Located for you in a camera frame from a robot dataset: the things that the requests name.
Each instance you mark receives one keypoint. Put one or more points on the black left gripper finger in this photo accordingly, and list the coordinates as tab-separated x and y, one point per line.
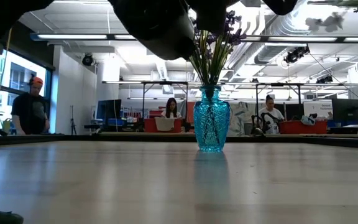
211	15

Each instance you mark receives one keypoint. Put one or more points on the purple artificial flower bunch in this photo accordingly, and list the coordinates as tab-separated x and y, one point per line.
202	62
225	49

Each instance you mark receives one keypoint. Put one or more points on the black background robot arm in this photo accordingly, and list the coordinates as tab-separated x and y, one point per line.
259	124

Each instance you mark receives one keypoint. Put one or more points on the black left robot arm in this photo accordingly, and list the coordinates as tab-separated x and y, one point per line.
8	21

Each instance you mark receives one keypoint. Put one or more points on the blue cut-glass vase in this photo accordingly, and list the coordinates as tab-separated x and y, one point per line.
211	121

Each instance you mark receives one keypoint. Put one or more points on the long ceiling light bar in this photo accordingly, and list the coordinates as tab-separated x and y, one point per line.
306	39
73	36

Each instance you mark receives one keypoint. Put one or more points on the black overhead gantry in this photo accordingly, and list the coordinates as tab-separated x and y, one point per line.
154	82
278	84

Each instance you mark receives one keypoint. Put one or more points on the black ceiling spotlight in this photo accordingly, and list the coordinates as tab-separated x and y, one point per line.
87	59

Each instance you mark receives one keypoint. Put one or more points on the person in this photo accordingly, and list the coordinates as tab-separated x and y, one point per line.
171	110
30	112
270	113

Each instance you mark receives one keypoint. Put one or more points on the black monitor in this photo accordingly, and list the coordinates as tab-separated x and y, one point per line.
109	109
346	109

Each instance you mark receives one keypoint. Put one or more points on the white cloth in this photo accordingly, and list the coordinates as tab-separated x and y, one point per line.
164	124

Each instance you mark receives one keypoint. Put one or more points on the red storage bin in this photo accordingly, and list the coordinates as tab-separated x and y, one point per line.
149	126
303	127

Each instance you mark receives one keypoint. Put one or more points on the light wooden desk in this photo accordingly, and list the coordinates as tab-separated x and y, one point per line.
135	133

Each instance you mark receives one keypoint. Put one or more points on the white printed sign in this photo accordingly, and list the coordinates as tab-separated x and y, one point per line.
318	109

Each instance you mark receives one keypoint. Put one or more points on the light blue cloth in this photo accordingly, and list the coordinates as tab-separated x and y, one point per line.
308	119

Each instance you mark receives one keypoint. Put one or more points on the black tripod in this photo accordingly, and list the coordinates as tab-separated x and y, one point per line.
73	121

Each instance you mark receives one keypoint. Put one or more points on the silver ventilation duct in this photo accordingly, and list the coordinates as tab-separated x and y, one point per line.
286	25

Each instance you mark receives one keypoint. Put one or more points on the black ceiling camera cluster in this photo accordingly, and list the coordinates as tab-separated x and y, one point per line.
295	54
324	79

